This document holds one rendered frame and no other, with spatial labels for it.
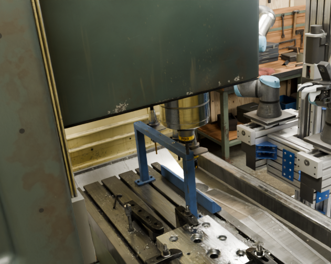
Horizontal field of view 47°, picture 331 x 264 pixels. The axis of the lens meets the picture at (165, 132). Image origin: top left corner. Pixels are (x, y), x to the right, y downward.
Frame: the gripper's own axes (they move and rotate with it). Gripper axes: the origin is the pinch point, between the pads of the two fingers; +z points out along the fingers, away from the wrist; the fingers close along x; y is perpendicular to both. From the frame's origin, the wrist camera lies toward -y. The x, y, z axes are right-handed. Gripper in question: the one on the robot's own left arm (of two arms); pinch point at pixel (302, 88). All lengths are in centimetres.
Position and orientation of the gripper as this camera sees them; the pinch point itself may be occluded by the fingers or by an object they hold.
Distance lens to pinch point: 156.4
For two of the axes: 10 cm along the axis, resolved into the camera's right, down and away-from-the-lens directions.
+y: 0.6, 9.3, 3.5
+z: -8.7, 2.2, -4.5
